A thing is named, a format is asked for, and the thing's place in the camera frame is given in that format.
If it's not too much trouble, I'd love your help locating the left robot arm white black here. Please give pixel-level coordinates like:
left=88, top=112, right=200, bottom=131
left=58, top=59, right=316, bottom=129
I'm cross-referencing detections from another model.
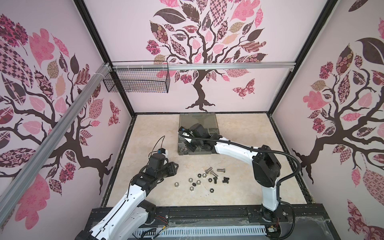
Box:
left=75, top=148, right=179, bottom=240

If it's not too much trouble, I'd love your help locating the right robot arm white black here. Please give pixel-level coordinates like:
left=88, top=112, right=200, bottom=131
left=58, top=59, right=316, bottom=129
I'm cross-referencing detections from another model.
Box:
left=179, top=124, right=281, bottom=212

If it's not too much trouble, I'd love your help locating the silver hex bolt upright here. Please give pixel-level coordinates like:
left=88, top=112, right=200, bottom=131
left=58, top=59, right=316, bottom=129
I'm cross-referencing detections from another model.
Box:
left=205, top=167, right=213, bottom=174

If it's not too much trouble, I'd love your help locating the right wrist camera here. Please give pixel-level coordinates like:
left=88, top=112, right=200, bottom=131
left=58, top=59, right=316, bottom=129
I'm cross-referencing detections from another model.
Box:
left=178, top=127, right=193, bottom=143

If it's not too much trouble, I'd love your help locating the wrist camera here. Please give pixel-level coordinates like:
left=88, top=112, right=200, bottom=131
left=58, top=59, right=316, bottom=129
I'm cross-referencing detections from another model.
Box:
left=178, top=127, right=193, bottom=143
left=157, top=148, right=169, bottom=158

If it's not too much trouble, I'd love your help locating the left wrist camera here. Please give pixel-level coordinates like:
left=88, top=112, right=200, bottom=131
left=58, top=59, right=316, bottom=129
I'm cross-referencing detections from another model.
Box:
left=157, top=148, right=169, bottom=158

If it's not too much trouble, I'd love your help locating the aluminium rail back wall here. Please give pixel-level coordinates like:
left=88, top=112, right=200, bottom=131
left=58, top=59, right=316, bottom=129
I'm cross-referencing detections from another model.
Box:
left=113, top=62, right=296, bottom=71

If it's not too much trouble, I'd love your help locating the aluminium rail wall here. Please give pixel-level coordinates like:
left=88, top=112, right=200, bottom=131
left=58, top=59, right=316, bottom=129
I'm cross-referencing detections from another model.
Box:
left=1, top=63, right=110, bottom=224
left=113, top=62, right=296, bottom=71

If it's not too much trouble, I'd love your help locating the black wire mesh basket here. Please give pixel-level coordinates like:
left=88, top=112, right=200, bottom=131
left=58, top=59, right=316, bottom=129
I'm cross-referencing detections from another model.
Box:
left=103, top=60, right=171, bottom=93

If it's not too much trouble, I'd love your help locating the white slotted cable duct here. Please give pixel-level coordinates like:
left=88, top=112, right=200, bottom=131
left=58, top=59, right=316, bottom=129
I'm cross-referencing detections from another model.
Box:
left=132, top=226, right=267, bottom=240

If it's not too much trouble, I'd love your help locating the black corrugated cable conduit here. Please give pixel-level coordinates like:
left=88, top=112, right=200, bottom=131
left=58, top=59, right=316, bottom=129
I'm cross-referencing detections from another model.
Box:
left=178, top=131, right=302, bottom=211

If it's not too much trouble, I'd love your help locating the aluminium rail left wall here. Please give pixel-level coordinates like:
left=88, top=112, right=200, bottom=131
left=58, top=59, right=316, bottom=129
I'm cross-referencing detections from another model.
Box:
left=1, top=63, right=110, bottom=224

